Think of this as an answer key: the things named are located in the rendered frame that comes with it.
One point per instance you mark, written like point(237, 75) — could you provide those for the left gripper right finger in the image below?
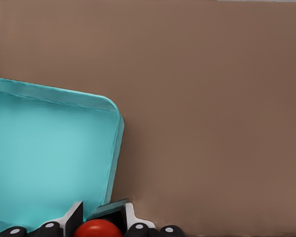
point(138, 225)

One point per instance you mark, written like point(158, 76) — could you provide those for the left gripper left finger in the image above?
point(72, 219)

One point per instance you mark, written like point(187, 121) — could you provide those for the red button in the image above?
point(98, 228)

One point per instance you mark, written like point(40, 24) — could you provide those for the blue storage box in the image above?
point(47, 148)

